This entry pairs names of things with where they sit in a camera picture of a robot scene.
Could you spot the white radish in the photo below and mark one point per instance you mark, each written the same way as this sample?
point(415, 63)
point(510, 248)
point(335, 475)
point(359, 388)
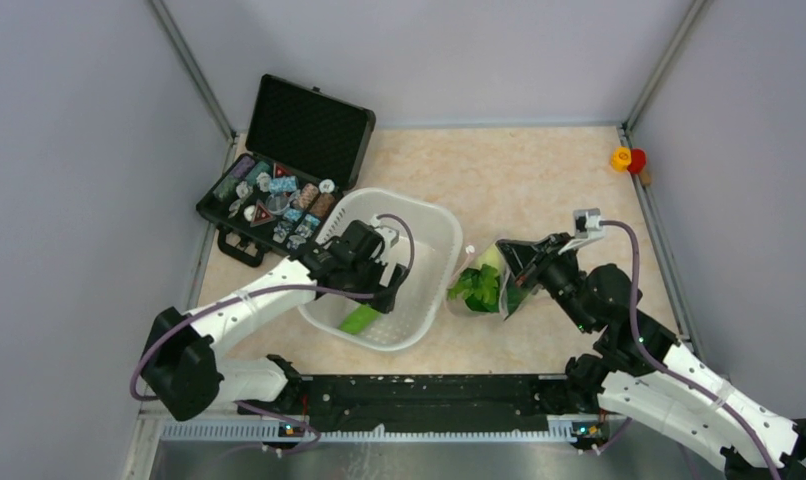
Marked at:
point(491, 257)

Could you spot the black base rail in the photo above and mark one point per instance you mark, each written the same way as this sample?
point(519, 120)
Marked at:
point(420, 404)

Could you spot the red yellow emergency button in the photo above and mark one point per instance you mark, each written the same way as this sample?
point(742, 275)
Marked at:
point(632, 161)

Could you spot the light green small cucumber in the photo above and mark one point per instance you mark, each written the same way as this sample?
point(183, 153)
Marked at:
point(359, 319)

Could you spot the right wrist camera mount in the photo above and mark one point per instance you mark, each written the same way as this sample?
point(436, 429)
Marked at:
point(588, 229)

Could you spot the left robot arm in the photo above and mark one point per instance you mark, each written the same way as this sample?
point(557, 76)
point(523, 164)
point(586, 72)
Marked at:
point(179, 362)

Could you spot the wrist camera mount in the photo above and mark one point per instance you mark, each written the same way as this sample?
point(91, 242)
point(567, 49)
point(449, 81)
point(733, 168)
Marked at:
point(389, 229)
point(588, 229)

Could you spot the green leaf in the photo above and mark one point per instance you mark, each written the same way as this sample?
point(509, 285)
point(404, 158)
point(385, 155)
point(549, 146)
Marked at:
point(478, 289)

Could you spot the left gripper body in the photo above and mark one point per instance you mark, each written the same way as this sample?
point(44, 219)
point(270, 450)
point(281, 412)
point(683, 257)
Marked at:
point(366, 276)

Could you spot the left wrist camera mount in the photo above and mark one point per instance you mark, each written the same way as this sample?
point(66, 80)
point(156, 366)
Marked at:
point(389, 229)

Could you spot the clear zip top bag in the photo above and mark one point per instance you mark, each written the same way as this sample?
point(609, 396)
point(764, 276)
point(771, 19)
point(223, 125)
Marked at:
point(512, 297)

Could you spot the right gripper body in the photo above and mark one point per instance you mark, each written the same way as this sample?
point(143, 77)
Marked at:
point(561, 278)

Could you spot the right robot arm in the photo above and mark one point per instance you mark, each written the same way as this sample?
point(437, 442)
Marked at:
point(640, 369)

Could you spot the black open case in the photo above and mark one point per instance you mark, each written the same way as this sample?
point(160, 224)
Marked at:
point(303, 151)

